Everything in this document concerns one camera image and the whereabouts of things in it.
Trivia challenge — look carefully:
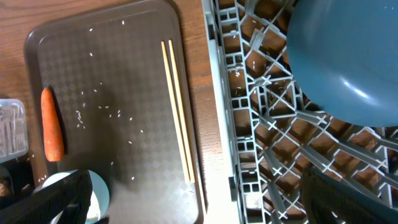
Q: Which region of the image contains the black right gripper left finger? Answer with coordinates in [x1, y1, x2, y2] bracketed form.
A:
[1, 170, 93, 223]

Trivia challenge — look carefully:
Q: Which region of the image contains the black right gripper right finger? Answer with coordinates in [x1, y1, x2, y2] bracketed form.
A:
[300, 167, 397, 224]

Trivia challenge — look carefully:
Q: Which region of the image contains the light blue rice bowl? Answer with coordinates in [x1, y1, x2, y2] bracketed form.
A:
[34, 170, 110, 224]

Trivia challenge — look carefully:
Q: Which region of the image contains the orange carrot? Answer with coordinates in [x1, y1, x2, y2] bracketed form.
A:
[40, 87, 65, 162]

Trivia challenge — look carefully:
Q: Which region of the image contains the brown cookie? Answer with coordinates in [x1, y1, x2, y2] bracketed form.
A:
[0, 179, 12, 197]

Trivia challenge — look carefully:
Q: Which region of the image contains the blue plate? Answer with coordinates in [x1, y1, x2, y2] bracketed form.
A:
[287, 0, 397, 127]

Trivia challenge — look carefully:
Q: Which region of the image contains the grey dishwasher rack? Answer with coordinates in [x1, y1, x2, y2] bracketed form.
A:
[202, 0, 397, 223]

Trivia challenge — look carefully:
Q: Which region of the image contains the black plastic tray bin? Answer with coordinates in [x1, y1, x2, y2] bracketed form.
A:
[1, 159, 35, 209]

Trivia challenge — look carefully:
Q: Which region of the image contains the clear plastic bin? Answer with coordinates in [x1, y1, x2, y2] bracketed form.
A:
[0, 99, 29, 163]

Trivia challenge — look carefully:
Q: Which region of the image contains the brown serving tray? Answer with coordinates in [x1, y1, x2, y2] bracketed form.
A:
[24, 1, 204, 223]

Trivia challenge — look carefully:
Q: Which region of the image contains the right wooden chopstick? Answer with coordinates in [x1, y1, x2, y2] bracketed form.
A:
[168, 39, 196, 183]

